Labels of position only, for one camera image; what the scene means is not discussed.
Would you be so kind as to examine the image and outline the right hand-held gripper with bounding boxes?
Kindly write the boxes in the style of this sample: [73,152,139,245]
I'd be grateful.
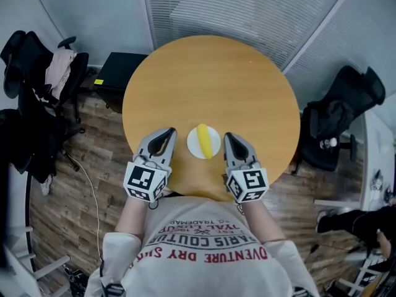
[222,131,270,204]

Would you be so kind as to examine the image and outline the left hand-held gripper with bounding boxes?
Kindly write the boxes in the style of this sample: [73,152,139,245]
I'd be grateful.
[123,127,178,204]

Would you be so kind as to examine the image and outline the yellow corn cob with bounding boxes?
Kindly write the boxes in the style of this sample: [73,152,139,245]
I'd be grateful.
[197,123,215,161]

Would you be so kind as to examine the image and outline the white round plate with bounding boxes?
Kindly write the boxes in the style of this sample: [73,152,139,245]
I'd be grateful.
[186,126,222,160]

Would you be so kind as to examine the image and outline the person's left forearm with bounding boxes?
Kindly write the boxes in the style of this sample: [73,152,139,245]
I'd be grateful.
[114,196,150,238]

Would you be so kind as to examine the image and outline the person's right forearm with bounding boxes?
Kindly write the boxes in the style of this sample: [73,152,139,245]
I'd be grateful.
[239,200,287,244]

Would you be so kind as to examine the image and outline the black box cabinet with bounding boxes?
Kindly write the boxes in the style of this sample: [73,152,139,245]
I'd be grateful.
[93,51,150,114]

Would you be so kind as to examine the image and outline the small white object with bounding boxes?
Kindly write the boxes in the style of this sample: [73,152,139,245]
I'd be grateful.
[319,137,338,150]

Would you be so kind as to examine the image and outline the black office chair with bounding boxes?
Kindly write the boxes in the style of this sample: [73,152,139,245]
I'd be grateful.
[291,64,387,175]
[0,29,91,136]

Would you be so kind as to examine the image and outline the person's white printed t-shirt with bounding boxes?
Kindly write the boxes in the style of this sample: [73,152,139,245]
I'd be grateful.
[84,192,320,297]

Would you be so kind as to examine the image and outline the white shoe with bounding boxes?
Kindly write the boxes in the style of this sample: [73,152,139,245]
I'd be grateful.
[40,174,54,197]

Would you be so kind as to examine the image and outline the pink cloth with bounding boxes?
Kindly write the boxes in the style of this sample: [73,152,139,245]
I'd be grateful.
[45,49,78,100]

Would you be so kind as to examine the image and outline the black coat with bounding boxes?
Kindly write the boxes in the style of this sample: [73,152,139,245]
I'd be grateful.
[0,107,68,184]

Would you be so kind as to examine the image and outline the grey window blinds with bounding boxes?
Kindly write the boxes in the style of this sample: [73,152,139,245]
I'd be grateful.
[141,0,396,90]

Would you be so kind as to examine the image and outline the white metal rack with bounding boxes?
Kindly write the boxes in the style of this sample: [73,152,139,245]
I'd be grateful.
[0,223,72,297]

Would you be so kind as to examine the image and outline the white cable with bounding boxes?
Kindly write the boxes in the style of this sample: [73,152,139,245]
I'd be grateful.
[61,148,104,261]

